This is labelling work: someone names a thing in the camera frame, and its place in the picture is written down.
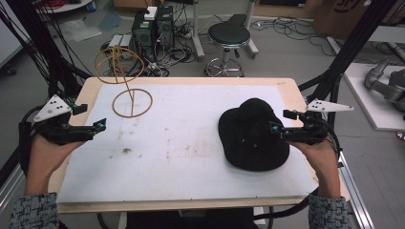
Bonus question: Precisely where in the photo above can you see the white floor platform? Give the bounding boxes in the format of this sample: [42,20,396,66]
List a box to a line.
[343,62,405,132]

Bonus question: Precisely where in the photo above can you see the aluminium rail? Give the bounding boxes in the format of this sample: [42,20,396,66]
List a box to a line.
[336,152,376,229]

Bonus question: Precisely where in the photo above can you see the person's right hand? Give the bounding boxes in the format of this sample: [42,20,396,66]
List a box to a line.
[288,137,339,184]

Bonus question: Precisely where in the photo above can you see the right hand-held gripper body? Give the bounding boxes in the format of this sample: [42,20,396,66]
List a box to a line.
[280,98,354,146]

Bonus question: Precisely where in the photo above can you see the black round stool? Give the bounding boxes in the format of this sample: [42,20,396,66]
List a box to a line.
[204,22,252,78]

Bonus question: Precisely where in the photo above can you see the cardboard box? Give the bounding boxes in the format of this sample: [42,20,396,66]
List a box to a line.
[312,0,405,40]

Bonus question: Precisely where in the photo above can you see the person's left hand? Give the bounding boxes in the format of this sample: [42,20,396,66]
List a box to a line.
[28,134,85,179]

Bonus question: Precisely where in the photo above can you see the white table mat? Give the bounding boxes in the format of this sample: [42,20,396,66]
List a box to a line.
[56,83,320,204]

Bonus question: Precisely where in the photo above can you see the wooden wire hat stand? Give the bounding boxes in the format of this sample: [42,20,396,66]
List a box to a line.
[94,45,154,119]

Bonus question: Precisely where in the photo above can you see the black frame post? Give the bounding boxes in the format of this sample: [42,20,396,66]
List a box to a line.
[298,0,399,128]
[5,0,84,98]

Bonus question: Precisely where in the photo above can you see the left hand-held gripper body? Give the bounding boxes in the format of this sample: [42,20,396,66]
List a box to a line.
[32,94,96,147]

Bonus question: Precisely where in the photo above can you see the black computer tower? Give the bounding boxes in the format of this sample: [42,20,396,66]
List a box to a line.
[155,5,176,51]
[131,10,158,63]

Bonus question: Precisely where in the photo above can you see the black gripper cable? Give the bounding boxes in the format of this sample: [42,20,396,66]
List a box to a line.
[17,104,44,175]
[253,119,342,221]

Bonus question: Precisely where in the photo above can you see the black hat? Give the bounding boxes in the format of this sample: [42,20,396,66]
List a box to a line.
[218,97,291,173]

